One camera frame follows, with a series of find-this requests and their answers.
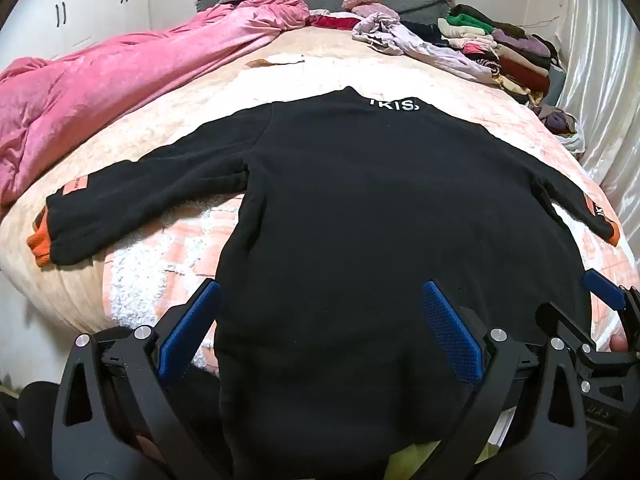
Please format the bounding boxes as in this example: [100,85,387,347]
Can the red garment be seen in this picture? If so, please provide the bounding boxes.
[309,12,361,31]

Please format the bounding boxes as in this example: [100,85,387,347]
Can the green fleece garment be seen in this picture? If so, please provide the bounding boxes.
[392,440,451,480]

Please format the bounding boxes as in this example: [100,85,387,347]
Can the purple cloth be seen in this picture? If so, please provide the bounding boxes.
[542,107,586,156]

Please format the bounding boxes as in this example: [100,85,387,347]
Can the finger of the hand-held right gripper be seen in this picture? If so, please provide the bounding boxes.
[536,302,598,361]
[581,268,640,323]

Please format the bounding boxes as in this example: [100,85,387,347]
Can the orange white plaid blanket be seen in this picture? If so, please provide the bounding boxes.
[100,55,640,376]

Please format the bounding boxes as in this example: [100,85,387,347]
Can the black sweatshirt with orange cuffs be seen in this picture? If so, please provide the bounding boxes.
[26,86,622,480]

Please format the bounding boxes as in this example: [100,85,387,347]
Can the pile of folded clothes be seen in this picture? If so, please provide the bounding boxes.
[400,4,561,106]

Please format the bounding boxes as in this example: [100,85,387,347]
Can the lilac garment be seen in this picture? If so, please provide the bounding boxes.
[351,10,493,81]

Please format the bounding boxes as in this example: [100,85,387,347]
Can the white wardrobe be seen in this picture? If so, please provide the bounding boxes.
[0,0,151,68]

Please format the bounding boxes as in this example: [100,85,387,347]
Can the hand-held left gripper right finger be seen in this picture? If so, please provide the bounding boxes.
[420,279,588,480]

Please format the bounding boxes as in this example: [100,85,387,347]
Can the white satin curtain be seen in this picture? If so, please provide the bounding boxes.
[550,0,640,221]

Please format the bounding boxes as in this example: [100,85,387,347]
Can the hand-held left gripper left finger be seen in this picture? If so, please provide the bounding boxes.
[52,279,223,480]

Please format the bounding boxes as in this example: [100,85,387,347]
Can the pink quilt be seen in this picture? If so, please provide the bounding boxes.
[0,0,311,206]

